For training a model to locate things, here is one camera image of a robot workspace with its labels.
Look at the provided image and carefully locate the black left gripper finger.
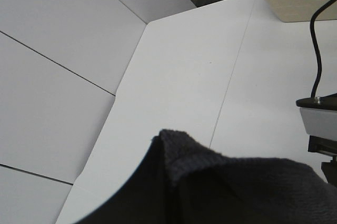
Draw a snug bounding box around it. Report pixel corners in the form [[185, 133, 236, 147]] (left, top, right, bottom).
[[78, 137, 172, 223]]

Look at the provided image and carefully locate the black cable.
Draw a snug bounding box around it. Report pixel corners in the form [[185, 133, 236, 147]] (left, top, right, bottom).
[[310, 0, 337, 98]]

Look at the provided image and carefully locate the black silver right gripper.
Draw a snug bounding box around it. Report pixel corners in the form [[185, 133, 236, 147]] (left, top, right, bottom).
[[296, 94, 336, 185]]

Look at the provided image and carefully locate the dark grey towel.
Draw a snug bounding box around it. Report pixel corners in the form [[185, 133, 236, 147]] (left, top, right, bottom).
[[152, 130, 336, 223]]

